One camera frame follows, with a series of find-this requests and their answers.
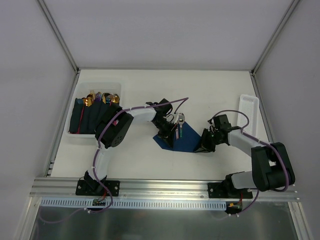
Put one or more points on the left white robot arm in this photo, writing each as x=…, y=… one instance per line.
x=111, y=130

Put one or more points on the white perforated utensil tray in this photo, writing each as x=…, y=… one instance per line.
x=249, y=105

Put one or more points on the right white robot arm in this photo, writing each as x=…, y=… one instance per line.
x=271, y=168

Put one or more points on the fork with pink handle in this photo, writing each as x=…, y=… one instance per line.
x=176, y=133

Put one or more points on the white plastic bin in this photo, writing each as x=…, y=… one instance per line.
x=82, y=90

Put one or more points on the aluminium mounting rail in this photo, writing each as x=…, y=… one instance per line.
x=150, y=189

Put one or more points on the spoon with green handle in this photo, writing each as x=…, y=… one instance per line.
x=181, y=121

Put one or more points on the gold utensils in bin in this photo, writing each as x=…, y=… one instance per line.
x=106, y=98

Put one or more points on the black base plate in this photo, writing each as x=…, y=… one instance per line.
x=217, y=190
x=84, y=189

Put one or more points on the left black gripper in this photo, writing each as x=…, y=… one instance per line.
x=164, y=128

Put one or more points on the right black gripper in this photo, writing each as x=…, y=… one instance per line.
x=207, y=138

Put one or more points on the rolled dark napkin bundles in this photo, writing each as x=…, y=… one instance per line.
x=84, y=119

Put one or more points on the white slotted cable duct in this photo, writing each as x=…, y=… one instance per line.
x=157, y=204

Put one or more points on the blue paper napkin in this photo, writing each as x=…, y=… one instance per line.
x=187, y=144

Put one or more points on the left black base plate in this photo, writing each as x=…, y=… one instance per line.
x=84, y=189

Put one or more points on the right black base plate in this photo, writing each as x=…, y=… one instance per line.
x=217, y=190

